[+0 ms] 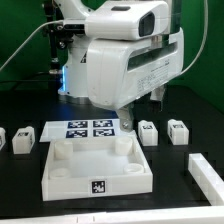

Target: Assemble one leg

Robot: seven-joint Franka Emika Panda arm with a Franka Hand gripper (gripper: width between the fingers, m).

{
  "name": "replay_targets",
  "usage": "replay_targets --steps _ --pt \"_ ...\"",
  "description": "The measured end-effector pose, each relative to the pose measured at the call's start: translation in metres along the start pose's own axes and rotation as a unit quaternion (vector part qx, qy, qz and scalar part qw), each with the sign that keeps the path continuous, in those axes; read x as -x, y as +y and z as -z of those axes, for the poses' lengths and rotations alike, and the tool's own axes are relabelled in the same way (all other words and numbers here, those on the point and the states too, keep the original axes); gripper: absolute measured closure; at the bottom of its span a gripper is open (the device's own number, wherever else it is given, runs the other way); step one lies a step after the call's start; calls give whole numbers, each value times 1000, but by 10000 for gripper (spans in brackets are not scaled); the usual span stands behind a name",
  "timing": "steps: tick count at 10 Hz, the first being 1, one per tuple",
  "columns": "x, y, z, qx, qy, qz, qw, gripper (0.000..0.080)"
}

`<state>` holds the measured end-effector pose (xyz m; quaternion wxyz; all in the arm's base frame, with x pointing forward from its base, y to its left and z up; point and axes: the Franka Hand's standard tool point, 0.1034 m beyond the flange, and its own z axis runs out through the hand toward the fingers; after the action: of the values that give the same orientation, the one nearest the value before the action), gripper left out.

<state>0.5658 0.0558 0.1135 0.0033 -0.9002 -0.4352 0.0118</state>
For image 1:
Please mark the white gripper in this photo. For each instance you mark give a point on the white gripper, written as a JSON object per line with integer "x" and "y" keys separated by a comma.
{"x": 119, "y": 72}

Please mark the white square table top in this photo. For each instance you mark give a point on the white square table top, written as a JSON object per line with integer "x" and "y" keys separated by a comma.
{"x": 95, "y": 167}

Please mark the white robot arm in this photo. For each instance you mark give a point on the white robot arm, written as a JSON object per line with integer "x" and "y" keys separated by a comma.
{"x": 74, "y": 72}

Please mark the white sheet with tags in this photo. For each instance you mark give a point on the white sheet with tags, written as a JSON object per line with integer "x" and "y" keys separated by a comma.
{"x": 80, "y": 129}

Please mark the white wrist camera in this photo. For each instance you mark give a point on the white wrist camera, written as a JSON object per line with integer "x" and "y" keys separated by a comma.
{"x": 128, "y": 20}

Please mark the white obstacle wall right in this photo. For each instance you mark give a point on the white obstacle wall right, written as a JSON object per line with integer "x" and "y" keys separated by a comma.
{"x": 207, "y": 179}

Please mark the black camera stand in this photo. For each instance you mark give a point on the black camera stand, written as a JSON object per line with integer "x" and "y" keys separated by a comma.
{"x": 55, "y": 33}

